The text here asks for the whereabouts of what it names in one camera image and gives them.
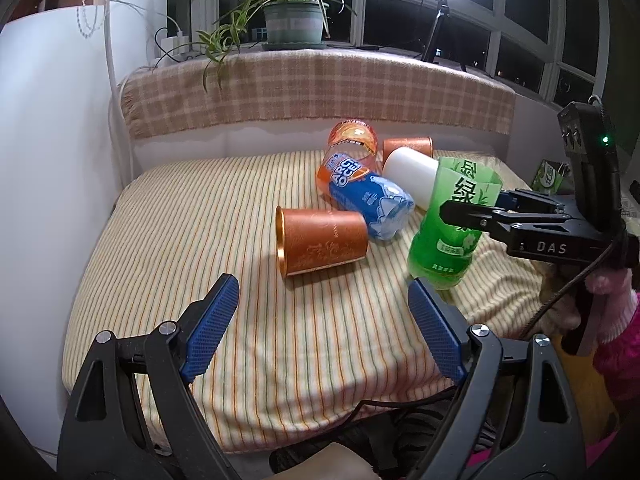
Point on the right hand pink sleeve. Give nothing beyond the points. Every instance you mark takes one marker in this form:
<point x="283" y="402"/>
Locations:
<point x="620" y="304"/>

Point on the green plastic bottle cup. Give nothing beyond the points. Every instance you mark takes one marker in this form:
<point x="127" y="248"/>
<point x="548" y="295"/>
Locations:
<point x="441" y="251"/>

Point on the far orange cup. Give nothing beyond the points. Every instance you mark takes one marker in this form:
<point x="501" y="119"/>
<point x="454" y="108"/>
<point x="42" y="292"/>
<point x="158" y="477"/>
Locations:
<point x="421" y="144"/>

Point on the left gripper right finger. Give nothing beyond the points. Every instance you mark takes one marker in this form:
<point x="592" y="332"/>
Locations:
<point x="513" y="415"/>

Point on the potted spider plant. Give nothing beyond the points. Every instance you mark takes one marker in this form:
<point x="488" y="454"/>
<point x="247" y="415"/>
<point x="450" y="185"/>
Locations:
<point x="217" y="32"/>

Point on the black tripod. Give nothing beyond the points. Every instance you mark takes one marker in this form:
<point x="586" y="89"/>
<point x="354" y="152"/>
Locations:
<point x="442" y="23"/>

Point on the orange cup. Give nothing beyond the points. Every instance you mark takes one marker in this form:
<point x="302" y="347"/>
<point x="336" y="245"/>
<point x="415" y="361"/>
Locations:
<point x="421" y="144"/>
<point x="310" y="240"/>

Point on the near orange cup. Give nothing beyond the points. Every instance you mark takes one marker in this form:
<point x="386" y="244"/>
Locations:
<point x="310" y="240"/>

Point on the plaid brown blanket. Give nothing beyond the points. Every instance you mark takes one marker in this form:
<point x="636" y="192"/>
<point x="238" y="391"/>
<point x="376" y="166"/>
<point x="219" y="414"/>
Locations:
<point x="312" y="84"/>

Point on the white paper cup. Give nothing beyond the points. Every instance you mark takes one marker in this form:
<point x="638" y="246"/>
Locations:
<point x="414" y="172"/>

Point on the striped yellow bed cover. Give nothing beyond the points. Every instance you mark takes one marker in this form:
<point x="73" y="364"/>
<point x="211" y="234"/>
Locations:
<point x="300" y="353"/>

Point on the green white tissue box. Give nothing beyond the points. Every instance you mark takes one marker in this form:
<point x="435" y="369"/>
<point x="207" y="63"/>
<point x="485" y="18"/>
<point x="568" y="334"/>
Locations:
<point x="553" y="178"/>

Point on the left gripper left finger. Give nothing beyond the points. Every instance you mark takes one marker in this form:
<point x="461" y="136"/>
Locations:
<point x="104" y="433"/>

